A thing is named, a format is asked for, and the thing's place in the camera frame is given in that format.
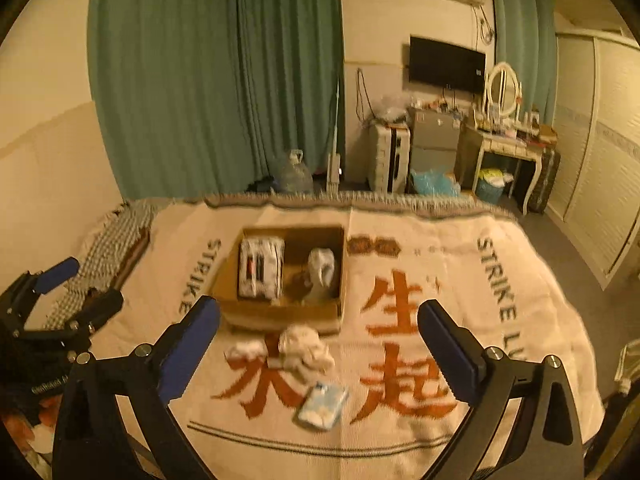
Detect white stick vacuum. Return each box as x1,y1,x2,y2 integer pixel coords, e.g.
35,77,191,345
326,77,343,193

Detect cardboard box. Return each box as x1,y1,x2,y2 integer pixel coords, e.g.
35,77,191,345
209,225,347,336

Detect large white cloth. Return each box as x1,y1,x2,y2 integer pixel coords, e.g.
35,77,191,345
277,324,336,378

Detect teal laundry basket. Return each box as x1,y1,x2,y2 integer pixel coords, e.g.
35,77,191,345
474,167,515,206

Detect clear plastic bag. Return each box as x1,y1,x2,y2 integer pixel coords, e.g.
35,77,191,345
370,92,408,128

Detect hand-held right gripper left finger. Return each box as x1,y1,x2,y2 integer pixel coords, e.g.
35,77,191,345
51,295,222,480

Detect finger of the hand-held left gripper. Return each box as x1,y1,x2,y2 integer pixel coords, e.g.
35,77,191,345
20,287,125,361
0,257,81,333

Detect blue plastic bag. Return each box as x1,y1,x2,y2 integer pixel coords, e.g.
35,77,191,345
411,169,461,198

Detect white dressing table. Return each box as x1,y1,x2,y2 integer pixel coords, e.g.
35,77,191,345
462,120,551,213

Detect grey cabinet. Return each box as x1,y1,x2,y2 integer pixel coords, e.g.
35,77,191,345
407,107,463,181

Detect blue white soft packet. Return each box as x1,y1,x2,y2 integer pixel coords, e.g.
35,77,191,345
297,381,350,431

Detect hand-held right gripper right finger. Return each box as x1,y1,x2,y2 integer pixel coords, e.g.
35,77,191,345
417,299,586,480

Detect white sliding wardrobe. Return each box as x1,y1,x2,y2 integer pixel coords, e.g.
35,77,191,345
547,27,640,288

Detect dark suitcase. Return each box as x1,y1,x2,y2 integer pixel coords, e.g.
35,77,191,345
527,145,562,216

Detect white oval mirror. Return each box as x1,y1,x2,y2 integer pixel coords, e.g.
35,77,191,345
482,61,523,121

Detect checked grey cloth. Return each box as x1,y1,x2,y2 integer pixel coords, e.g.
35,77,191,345
47,200,156,331

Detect narrow green curtain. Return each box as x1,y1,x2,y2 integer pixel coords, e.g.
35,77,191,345
487,0,558,128

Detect black wall television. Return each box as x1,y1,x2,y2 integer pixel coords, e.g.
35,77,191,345
409,35,487,95

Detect printed cream blanket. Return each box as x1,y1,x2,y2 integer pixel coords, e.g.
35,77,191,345
82,195,606,480

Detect wide green curtain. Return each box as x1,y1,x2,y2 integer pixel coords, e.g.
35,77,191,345
87,0,346,201

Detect white plastic bag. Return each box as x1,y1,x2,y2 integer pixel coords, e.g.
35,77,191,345
304,247,337,303

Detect clear water jug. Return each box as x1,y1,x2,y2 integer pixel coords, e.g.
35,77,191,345
277,149,314,195

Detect white suitcase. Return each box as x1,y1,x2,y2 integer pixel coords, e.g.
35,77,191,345
367,122,412,194

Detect white black printed tissue pack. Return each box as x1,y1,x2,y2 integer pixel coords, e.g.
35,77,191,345
237,235,286,301

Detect small white cloth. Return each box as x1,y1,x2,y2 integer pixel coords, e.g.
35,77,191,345
225,340,268,363

